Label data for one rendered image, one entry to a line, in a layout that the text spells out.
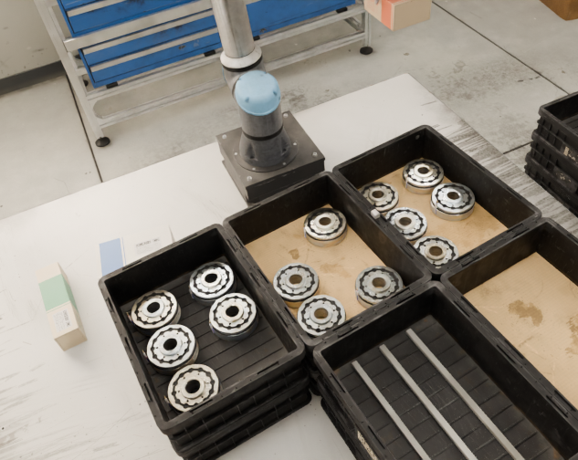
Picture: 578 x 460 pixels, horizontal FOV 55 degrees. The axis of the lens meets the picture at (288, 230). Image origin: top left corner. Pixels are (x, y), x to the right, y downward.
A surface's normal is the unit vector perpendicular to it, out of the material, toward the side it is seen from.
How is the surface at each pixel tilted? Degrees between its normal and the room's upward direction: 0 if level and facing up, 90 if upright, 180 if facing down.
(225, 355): 0
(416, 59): 0
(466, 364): 0
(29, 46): 90
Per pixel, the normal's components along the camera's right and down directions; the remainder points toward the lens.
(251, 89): -0.03, -0.55
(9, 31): 0.41, 0.65
